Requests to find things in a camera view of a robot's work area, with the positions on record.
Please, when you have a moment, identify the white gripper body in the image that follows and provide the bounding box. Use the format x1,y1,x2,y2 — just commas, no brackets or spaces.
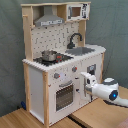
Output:
80,72,97,98

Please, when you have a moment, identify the black toy faucet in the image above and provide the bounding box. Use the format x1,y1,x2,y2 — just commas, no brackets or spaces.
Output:
67,33,83,49

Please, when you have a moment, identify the white oven door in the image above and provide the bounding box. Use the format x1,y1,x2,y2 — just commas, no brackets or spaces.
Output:
49,79,79,125

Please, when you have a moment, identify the toy microwave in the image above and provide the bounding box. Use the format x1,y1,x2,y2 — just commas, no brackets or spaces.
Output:
67,3,90,21

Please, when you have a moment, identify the small metal pot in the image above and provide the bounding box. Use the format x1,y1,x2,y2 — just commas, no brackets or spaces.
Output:
42,50,57,61

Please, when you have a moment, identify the wooden toy kitchen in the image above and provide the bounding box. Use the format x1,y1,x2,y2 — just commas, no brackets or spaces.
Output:
22,2,105,127

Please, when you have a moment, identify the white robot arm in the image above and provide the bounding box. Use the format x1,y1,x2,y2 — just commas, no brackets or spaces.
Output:
80,72,128,108

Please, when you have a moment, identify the grey toy sink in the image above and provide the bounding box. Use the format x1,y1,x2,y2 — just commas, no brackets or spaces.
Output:
66,47,94,56

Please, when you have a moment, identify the black toy stovetop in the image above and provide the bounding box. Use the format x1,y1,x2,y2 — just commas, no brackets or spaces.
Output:
34,53,72,67

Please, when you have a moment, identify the grey range hood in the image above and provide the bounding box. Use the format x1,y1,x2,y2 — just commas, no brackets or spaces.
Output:
35,5,64,27

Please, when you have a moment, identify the right red stove knob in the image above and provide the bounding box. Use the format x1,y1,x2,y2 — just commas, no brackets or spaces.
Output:
72,66,77,72

